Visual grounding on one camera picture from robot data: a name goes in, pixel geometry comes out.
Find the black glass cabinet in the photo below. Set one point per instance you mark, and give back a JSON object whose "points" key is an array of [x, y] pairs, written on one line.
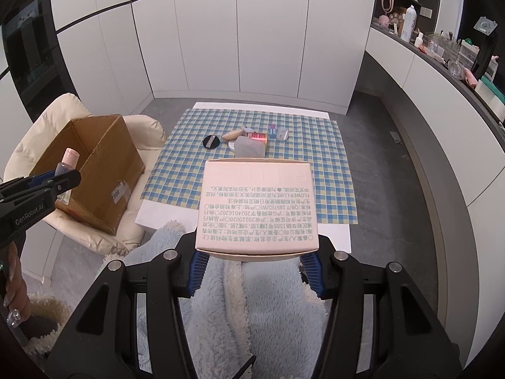
{"points": [[31, 47]]}

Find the green and white box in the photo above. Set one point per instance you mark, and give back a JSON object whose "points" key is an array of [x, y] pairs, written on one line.
{"points": [[491, 92]]}

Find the translucent plastic storage box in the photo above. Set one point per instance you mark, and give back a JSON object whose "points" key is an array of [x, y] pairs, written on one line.
{"points": [[250, 148]]}

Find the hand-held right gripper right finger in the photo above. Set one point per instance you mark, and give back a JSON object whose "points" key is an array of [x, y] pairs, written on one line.
{"points": [[313, 276]]}

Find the clear acrylic organizer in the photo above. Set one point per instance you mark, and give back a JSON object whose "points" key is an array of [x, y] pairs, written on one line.
{"points": [[444, 45]]}

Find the person's left hand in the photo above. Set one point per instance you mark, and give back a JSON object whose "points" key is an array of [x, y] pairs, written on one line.
{"points": [[17, 284]]}

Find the beige fluffy slipper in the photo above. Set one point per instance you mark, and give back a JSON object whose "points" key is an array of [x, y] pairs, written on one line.
{"points": [[39, 308]]}

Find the black stand with metal plate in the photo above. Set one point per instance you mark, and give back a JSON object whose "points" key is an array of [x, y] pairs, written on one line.
{"points": [[484, 27]]}

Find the black round powder puff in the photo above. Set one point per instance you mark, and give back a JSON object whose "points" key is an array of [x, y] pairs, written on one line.
{"points": [[211, 142]]}

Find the clear glass jar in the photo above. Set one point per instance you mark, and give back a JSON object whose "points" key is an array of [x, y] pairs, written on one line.
{"points": [[455, 69]]}

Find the small white bottle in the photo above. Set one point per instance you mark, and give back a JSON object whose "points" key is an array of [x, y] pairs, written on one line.
{"points": [[418, 40]]}

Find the light blue fleece robe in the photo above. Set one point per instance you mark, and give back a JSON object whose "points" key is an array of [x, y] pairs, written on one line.
{"points": [[276, 323]]}

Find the cream padded armchair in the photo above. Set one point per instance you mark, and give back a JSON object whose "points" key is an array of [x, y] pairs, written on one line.
{"points": [[59, 114]]}

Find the brown paper box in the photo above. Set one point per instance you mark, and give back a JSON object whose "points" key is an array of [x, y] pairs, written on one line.
{"points": [[400, 23]]}

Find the white spray bottle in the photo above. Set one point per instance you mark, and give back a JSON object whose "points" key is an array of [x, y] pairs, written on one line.
{"points": [[409, 23]]}

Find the large brown cardboard box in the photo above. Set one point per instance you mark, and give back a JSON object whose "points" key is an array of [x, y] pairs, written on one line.
{"points": [[98, 166]]}

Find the white low table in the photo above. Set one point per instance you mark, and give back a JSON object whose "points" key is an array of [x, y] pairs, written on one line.
{"points": [[335, 237]]}

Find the pink paw plush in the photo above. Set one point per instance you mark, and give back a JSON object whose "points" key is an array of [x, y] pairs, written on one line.
{"points": [[390, 21]]}

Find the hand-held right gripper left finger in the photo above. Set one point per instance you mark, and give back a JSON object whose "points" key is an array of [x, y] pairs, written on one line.
{"points": [[197, 274]]}

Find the small blue pink cosmetic box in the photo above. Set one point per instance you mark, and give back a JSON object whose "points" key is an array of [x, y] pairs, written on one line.
{"points": [[272, 131]]}

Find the blue yellow checkered cloth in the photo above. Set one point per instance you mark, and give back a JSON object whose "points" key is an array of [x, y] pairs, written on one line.
{"points": [[315, 173]]}

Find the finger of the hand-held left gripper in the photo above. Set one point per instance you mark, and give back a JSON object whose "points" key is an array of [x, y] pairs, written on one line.
{"points": [[69, 179], [39, 179]]}

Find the white drawer organizer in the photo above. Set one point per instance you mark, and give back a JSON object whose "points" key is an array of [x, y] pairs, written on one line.
{"points": [[468, 55]]}

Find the metal floor socket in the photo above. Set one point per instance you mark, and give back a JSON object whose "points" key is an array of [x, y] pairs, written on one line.
{"points": [[396, 137]]}

